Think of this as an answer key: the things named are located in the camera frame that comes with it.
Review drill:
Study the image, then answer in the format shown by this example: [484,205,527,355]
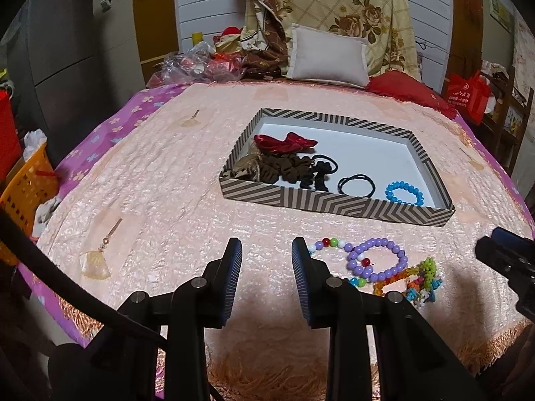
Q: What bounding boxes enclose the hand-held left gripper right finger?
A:
[291,237,475,401]

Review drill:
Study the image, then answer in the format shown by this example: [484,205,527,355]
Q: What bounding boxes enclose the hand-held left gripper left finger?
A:
[90,237,244,401]

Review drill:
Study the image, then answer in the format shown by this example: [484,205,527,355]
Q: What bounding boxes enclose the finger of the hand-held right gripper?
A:
[474,226,535,322]

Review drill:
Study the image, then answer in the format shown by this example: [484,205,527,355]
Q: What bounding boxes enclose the multicolour bead bracelet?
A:
[308,237,372,287]

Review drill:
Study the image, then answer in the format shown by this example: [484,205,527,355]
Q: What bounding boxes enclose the black braided hair band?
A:
[338,173,377,198]

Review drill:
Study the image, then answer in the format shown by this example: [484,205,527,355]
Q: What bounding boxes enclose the khaki bow hair tie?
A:
[221,152,264,182]

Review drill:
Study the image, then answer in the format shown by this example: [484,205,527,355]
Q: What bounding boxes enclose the brown scrunchie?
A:
[251,154,312,184]

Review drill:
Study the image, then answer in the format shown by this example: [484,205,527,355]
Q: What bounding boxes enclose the thin black hair tie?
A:
[309,154,338,174]

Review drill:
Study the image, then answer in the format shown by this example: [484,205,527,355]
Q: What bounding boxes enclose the blue bead bracelet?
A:
[385,181,425,206]

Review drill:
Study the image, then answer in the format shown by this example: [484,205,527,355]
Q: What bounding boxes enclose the striped cardboard box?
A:
[219,108,455,228]

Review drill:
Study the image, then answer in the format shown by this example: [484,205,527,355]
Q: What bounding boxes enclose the red bow hair clip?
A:
[254,132,318,155]

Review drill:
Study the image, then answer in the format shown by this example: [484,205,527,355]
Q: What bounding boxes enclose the pink textured blanket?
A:
[35,79,535,397]

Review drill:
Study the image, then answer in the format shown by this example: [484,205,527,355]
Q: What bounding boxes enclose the wooden chair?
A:
[476,64,535,172]

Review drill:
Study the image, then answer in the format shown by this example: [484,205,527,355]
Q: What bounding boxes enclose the red shopping bag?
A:
[443,71,493,126]

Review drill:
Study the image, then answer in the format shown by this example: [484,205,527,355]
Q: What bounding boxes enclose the white cloth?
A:
[33,195,63,237]
[23,129,47,161]

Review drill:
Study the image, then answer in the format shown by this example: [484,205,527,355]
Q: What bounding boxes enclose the pink bedspread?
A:
[12,83,531,395]

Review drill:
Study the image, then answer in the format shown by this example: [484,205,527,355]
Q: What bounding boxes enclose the red pillow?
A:
[365,71,458,120]

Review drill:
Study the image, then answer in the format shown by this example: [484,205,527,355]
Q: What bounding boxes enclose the clear plastic bags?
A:
[159,42,247,86]

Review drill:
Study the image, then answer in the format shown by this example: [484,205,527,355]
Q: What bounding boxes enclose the orange plastic basket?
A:
[0,142,59,266]

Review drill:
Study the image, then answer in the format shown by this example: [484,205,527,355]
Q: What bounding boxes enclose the grey pillow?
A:
[286,23,370,88]

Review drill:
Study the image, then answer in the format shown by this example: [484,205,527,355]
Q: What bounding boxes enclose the brown floral quilt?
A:
[230,0,293,80]

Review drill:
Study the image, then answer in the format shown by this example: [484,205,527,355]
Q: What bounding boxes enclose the red stuffed toy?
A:
[213,26,247,55]

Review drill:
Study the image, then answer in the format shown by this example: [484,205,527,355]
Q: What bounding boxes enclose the red bucket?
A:
[0,89,22,182]

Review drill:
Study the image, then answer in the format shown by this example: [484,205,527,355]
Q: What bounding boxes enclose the brown wooden door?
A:
[133,0,180,88]

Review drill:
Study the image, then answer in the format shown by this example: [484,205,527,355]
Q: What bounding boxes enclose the white slatted headboard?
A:
[173,0,454,88]

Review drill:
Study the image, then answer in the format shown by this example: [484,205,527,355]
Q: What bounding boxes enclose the grey refrigerator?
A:
[4,0,105,168]

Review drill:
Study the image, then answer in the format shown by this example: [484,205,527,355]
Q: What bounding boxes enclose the cream floral quilt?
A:
[244,0,423,82]

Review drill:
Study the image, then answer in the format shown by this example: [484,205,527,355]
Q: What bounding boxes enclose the purple bead bracelet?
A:
[345,237,408,283]

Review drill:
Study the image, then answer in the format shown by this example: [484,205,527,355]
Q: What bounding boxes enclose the orange bead bracelet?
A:
[372,269,419,297]

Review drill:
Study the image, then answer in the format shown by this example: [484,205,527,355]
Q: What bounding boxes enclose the colourful flower bead bracelet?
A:
[405,257,444,305]

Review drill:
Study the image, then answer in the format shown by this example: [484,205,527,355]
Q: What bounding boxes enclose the black cable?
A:
[0,209,168,347]

